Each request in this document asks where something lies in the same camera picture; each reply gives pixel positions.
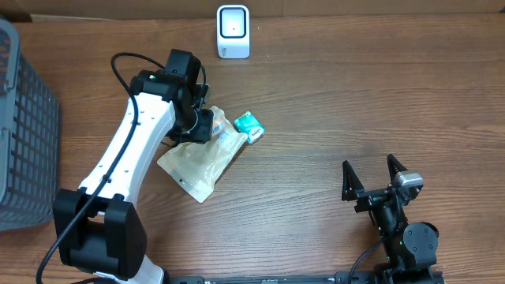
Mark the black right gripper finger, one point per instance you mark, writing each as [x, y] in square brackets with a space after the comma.
[351, 185]
[396, 170]

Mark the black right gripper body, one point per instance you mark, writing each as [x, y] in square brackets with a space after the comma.
[390, 212]

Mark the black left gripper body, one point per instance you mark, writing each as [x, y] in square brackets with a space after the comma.
[203, 128]

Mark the beige paper pouch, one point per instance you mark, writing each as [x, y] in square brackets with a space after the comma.
[197, 167]

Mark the teal tissue pack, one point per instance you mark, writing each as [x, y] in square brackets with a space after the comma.
[248, 124]

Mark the orange tissue pack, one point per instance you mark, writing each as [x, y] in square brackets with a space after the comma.
[218, 126]

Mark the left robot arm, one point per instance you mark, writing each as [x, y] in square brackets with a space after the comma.
[98, 228]

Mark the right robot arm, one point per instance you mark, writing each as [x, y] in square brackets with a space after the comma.
[410, 247]

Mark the white barcode scanner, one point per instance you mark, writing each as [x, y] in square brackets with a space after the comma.
[233, 31]

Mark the grey plastic basket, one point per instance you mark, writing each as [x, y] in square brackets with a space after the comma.
[30, 138]

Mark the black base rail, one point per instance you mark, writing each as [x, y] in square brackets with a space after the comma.
[276, 279]

